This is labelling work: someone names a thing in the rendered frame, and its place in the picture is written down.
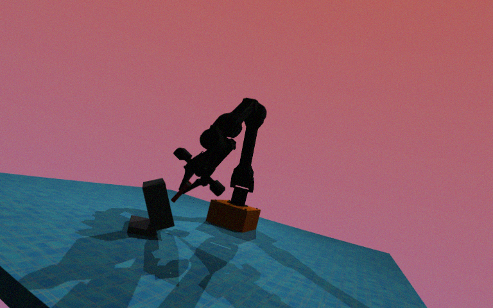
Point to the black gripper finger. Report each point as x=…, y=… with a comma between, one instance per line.
x=197, y=183
x=187, y=177

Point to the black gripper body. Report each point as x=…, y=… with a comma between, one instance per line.
x=215, y=186

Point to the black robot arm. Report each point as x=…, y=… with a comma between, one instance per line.
x=215, y=140

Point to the dark grey sloped panel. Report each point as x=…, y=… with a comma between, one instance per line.
x=158, y=207

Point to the dark red peg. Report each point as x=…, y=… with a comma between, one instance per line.
x=176, y=197

